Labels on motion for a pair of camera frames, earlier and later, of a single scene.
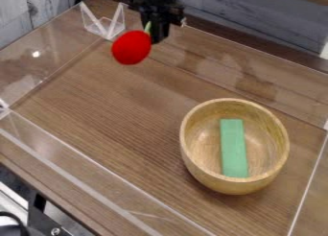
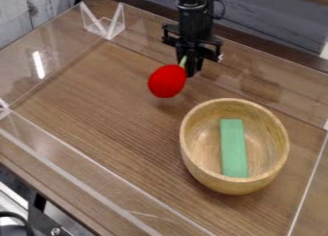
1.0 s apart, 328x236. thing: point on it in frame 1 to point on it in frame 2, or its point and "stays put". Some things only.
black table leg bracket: [40, 222] stays put
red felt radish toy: [131, 45] to [168, 79]
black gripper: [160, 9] to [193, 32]
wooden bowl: [267, 144] stays put
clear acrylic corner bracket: [107, 27] stays put
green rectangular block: [233, 148] stays put
